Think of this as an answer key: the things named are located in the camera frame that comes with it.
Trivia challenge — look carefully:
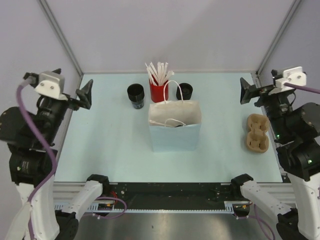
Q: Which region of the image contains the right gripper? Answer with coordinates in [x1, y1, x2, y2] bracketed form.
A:
[239, 77, 292, 141]

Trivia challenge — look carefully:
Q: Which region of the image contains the grey slotted cable duct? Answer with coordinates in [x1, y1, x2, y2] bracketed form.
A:
[53, 201, 251, 215]

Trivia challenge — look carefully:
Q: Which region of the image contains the black coffee cup stack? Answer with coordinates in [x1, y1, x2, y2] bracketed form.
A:
[127, 83, 145, 109]

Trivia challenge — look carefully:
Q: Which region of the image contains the black lid stack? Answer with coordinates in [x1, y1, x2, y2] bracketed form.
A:
[176, 83, 193, 100]

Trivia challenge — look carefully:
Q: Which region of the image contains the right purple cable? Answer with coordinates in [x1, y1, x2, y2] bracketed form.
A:
[253, 83, 320, 240]

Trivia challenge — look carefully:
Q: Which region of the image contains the light blue paper bag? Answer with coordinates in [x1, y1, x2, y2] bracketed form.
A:
[148, 99, 202, 153]

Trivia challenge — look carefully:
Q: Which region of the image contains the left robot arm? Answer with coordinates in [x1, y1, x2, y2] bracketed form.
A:
[0, 69, 111, 240]

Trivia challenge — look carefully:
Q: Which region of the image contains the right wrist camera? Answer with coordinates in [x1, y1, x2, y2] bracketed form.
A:
[269, 66, 307, 95]

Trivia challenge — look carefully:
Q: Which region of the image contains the white wrapped straws bundle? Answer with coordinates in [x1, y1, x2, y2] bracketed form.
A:
[145, 62, 175, 87]

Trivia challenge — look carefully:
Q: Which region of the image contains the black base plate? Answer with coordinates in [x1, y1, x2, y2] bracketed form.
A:
[110, 182, 242, 210]

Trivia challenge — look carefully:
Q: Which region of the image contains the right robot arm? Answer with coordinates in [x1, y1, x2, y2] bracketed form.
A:
[230, 78, 320, 240]

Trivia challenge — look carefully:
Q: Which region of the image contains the red straw holder cup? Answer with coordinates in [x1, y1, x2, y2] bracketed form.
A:
[149, 75, 165, 103]

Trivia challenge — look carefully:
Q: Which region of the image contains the brown cardboard cup carrier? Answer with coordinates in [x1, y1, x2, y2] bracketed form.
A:
[245, 113, 270, 154]

